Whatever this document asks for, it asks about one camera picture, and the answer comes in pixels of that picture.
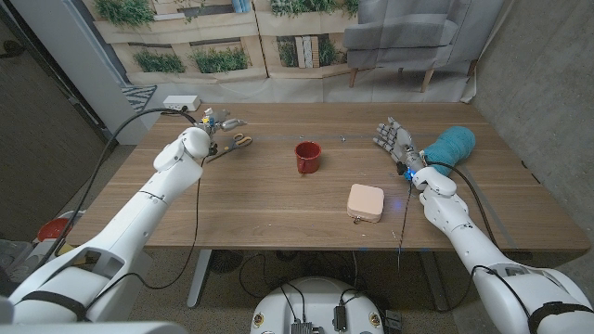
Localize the teal towel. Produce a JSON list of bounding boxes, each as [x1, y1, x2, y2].
[[420, 125, 477, 177]]

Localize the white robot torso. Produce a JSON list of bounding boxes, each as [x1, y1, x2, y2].
[[250, 276, 385, 334]]

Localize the black round floor fan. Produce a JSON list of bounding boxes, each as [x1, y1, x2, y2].
[[209, 250, 242, 275]]

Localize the metal table leg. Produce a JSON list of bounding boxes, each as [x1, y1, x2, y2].
[[420, 250, 449, 312], [187, 249, 213, 309]]

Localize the pink jewelry box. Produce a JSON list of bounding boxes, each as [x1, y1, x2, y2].
[[346, 183, 385, 225]]

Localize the grey scissors with yellow handles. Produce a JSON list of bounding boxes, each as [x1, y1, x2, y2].
[[206, 133, 254, 163]]

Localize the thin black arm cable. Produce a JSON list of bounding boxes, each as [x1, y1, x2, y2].
[[396, 183, 414, 275], [85, 155, 208, 312]]

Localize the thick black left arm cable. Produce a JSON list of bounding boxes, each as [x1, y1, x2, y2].
[[34, 107, 199, 275]]

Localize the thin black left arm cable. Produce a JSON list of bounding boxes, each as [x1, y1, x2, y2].
[[85, 155, 208, 312]]

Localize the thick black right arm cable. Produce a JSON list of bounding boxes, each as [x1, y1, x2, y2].
[[425, 161, 533, 321]]

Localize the white power strip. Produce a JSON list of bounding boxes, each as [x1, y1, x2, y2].
[[162, 95, 202, 113]]

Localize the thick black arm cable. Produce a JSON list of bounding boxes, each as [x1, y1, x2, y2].
[[425, 161, 533, 321], [34, 107, 199, 275]]

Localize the red enamel cup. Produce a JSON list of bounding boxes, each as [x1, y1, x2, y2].
[[294, 140, 323, 175]]

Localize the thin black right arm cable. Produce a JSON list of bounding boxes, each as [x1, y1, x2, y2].
[[396, 183, 414, 275]]

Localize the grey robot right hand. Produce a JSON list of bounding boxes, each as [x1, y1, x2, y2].
[[373, 116, 426, 173]]

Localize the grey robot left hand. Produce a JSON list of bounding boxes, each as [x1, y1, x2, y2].
[[200, 109, 248, 136]]

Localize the red bowl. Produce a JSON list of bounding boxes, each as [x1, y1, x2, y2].
[[36, 217, 73, 243]]

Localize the printed room backdrop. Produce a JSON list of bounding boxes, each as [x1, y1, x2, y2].
[[81, 0, 507, 104]]

